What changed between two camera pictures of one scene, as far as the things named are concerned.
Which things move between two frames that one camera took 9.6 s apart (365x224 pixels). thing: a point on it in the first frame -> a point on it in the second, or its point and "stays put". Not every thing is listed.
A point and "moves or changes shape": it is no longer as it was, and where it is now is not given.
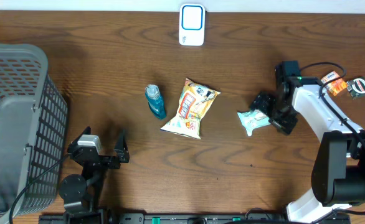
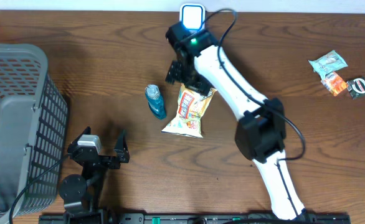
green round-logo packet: [358, 87] stays put
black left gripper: [121, 151] stays put
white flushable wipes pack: [253, 119] moves or changes shape
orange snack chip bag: [195, 100] stays put
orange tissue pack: [336, 86] stays put
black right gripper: [284, 124] -> [200, 86]
